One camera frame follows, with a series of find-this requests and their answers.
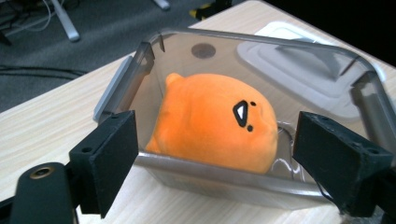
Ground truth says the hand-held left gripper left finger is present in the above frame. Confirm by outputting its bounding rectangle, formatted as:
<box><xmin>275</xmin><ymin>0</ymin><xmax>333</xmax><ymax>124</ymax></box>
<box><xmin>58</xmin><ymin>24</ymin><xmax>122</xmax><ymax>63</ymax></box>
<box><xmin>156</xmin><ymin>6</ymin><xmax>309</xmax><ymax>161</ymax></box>
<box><xmin>8</xmin><ymin>109</ymin><xmax>139</xmax><ymax>224</ymax></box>

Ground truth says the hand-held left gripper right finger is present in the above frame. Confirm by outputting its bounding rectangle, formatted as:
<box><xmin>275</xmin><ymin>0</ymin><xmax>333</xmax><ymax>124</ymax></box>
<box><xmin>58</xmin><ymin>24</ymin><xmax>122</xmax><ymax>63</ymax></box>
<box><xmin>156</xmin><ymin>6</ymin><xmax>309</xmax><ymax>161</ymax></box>
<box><xmin>292</xmin><ymin>111</ymin><xmax>396</xmax><ymax>218</ymax></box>

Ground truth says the grey fluffy towel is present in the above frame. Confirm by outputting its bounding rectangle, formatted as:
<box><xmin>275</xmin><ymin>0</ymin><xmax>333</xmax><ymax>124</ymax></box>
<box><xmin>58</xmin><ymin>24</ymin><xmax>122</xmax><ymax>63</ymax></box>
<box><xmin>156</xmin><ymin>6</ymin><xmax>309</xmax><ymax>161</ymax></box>
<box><xmin>337</xmin><ymin>206</ymin><xmax>387</xmax><ymax>224</ymax></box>

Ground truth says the orange plush toy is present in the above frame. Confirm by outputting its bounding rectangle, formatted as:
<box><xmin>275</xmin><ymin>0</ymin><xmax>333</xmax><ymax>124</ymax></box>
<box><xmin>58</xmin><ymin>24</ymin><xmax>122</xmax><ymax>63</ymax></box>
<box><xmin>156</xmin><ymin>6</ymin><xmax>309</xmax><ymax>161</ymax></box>
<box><xmin>145</xmin><ymin>72</ymin><xmax>279</xmax><ymax>175</ymax></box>

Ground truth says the white box lid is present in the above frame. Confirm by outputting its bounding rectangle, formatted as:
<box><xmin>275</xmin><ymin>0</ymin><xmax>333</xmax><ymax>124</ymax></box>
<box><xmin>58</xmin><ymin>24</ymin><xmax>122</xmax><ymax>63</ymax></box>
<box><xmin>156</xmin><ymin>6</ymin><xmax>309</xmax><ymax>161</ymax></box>
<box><xmin>236</xmin><ymin>21</ymin><xmax>387</xmax><ymax>120</ymax></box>

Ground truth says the grey transparent storage box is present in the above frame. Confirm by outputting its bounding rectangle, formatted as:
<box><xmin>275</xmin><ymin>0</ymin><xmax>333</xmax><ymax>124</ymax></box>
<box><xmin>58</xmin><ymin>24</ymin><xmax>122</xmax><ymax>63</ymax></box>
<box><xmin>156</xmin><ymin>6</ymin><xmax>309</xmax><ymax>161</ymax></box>
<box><xmin>92</xmin><ymin>27</ymin><xmax>396</xmax><ymax>211</ymax></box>

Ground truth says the white metal stand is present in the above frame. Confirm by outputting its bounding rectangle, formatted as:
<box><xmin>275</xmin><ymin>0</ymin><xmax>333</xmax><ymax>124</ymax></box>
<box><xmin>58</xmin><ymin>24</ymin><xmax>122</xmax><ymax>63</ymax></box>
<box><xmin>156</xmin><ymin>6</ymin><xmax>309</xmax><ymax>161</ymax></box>
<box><xmin>49</xmin><ymin>0</ymin><xmax>172</xmax><ymax>43</ymax></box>

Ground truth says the black yellow striped stand base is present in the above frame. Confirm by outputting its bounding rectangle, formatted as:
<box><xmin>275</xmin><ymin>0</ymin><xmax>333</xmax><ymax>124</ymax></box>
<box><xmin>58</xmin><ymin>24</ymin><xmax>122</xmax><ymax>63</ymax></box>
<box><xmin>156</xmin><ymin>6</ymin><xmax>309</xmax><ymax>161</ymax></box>
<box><xmin>189</xmin><ymin>0</ymin><xmax>233</xmax><ymax>21</ymax></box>

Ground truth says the black floor cable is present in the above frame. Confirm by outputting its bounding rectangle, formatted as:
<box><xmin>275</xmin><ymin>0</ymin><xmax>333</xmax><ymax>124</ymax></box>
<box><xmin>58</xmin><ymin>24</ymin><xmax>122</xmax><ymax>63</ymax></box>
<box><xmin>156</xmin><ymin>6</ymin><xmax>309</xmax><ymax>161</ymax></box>
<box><xmin>0</xmin><ymin>69</ymin><xmax>88</xmax><ymax>81</ymax></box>
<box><xmin>0</xmin><ymin>63</ymin><xmax>88</xmax><ymax>76</ymax></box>

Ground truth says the white floor cable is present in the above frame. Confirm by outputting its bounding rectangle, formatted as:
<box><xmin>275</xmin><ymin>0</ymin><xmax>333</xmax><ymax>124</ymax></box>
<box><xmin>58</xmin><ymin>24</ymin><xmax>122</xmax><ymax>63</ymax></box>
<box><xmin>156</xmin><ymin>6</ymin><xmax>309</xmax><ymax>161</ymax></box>
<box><xmin>6</xmin><ymin>0</ymin><xmax>55</xmax><ymax>34</ymax></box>

